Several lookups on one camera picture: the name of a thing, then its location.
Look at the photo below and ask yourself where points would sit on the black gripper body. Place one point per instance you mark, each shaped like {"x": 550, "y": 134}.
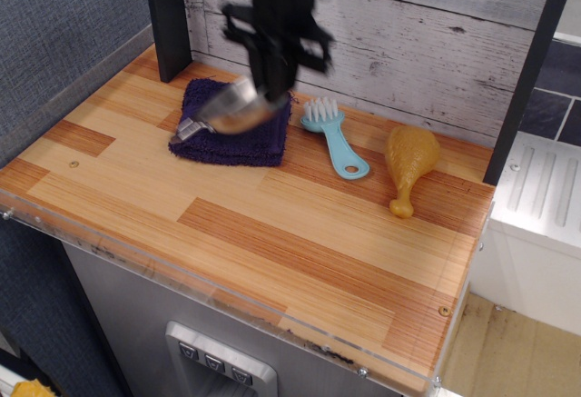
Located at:
{"x": 284, "y": 26}

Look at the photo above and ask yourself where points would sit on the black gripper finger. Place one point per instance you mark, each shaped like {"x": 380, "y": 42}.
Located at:
{"x": 260, "y": 64}
{"x": 281, "y": 75}

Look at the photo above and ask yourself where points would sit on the stainless steel bowl with handles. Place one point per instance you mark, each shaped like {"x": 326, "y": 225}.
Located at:
{"x": 237, "y": 108}

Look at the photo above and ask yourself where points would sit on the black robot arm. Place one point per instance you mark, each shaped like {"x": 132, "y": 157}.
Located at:
{"x": 279, "y": 37}

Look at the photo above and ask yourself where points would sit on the light blue dish brush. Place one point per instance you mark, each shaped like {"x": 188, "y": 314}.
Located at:
{"x": 323, "y": 116}

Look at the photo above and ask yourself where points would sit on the purple folded towel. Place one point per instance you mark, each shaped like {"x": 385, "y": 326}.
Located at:
{"x": 263, "y": 145}

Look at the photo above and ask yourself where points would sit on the plastic chicken drumstick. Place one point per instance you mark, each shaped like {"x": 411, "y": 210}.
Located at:
{"x": 410, "y": 152}

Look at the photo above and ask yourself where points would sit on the clear acrylic front edge guard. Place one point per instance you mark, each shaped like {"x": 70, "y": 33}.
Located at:
{"x": 252, "y": 294}

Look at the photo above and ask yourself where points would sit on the silver dispenser panel with buttons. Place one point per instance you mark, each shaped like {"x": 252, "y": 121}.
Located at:
{"x": 207, "y": 367}

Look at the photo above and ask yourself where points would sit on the white toy sink unit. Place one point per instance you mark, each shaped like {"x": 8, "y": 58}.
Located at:
{"x": 529, "y": 256}

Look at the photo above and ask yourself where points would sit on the yellow object at bottom left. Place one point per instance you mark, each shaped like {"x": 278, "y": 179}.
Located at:
{"x": 31, "y": 389}

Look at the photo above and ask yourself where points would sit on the dark left shelf post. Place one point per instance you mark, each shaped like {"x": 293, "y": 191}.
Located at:
{"x": 171, "y": 37}

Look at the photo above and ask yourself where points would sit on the dark shelf post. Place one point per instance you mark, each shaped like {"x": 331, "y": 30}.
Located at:
{"x": 171, "y": 37}
{"x": 546, "y": 27}

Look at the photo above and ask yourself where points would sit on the dark right shelf post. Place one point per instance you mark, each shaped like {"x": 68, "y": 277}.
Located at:
{"x": 546, "y": 27}

